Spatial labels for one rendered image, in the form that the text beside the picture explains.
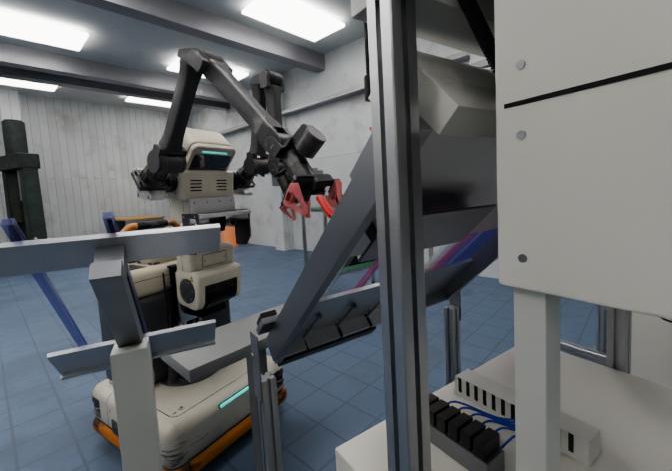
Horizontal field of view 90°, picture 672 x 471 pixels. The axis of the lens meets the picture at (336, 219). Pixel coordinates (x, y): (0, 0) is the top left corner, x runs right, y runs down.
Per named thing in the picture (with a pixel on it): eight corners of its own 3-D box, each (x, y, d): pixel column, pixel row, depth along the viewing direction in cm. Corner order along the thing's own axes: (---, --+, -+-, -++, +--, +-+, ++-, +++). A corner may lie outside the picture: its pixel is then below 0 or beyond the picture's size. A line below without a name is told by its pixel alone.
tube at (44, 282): (88, 364, 80) (89, 358, 81) (95, 362, 81) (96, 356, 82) (-1, 225, 46) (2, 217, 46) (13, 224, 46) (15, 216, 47)
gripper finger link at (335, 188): (355, 201, 79) (337, 174, 84) (329, 203, 75) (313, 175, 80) (344, 220, 84) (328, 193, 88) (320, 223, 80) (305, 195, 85)
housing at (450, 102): (420, 161, 42) (366, 98, 49) (584, 162, 69) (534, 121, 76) (459, 105, 37) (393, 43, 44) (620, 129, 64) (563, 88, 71)
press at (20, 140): (53, 260, 692) (35, 126, 669) (60, 265, 630) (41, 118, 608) (4, 267, 640) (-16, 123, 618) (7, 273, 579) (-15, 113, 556)
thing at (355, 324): (280, 359, 87) (271, 333, 90) (445, 301, 123) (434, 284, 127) (281, 357, 86) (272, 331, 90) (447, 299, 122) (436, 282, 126)
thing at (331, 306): (278, 347, 87) (273, 336, 89) (443, 293, 124) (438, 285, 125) (299, 313, 75) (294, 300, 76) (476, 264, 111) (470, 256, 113)
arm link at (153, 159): (205, 45, 109) (176, 34, 100) (230, 61, 103) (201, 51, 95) (172, 166, 126) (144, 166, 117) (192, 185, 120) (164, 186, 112)
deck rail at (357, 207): (273, 361, 86) (265, 339, 89) (280, 359, 87) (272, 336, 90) (421, 129, 39) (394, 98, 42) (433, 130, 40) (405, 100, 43)
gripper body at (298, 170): (333, 178, 82) (320, 159, 86) (296, 180, 77) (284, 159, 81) (324, 197, 87) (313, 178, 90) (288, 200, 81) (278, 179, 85)
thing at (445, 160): (332, 278, 62) (321, 256, 64) (520, 235, 98) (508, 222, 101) (432, 129, 40) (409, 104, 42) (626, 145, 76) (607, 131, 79)
